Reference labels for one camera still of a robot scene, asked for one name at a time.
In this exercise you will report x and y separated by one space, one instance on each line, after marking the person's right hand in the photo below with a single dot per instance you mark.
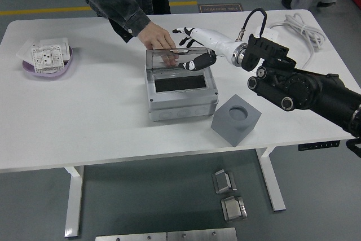
155 35

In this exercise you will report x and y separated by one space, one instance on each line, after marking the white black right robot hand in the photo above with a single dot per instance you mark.
214 39

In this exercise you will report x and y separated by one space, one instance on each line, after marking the grey electrical box clear lid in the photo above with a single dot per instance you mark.
180 111

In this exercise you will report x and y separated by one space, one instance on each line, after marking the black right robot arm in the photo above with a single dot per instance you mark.
310 88

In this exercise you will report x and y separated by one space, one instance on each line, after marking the dark floor sign with lettering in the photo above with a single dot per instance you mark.
220 8

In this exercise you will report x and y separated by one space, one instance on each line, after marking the white power strip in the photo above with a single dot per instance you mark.
272 33

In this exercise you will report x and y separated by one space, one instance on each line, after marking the grey cube with round hole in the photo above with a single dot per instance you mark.
225 128

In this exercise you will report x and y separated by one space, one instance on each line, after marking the white socket module with print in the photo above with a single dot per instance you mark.
46 57

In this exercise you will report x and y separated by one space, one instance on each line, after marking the purple shallow bowl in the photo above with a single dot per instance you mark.
48 74

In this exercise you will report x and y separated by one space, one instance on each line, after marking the white thin plate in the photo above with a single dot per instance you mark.
24 54

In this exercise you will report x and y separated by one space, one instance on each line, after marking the metal block with sloped face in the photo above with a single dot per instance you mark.
224 181

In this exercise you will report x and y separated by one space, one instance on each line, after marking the black table control panel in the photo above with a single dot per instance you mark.
318 145

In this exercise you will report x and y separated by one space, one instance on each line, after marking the white table leg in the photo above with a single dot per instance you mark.
275 184
74 201

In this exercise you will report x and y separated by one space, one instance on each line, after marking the black robot body part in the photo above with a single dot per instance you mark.
349 143

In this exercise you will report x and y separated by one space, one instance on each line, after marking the metal block with flat face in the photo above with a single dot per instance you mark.
232 210

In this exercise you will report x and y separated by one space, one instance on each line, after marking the wide metal floor plate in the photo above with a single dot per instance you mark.
129 237
201 235

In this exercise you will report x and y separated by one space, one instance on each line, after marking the white blank switch plate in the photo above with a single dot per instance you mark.
56 43

